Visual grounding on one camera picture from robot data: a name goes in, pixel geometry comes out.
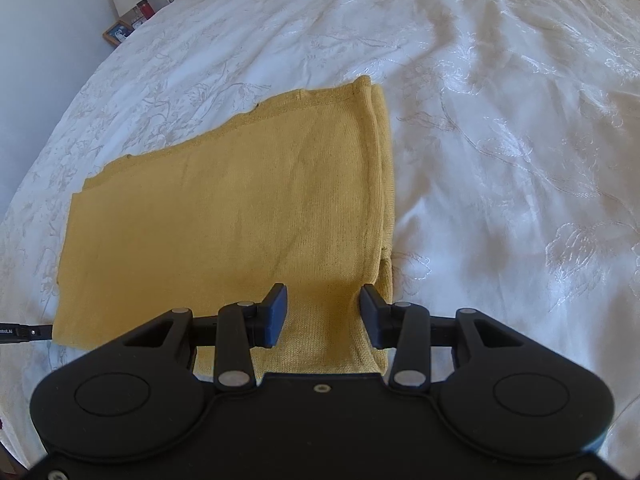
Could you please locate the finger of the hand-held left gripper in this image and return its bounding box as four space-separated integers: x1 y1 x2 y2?
0 324 54 345

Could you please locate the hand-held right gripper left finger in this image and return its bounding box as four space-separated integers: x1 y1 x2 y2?
120 283 289 394

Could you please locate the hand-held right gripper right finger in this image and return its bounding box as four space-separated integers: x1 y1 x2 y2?
360 283 527 394

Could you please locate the yellow knit sweater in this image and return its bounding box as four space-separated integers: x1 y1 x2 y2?
51 75 396 377

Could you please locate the wooden photo frame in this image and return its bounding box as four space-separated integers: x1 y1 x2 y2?
102 20 135 49

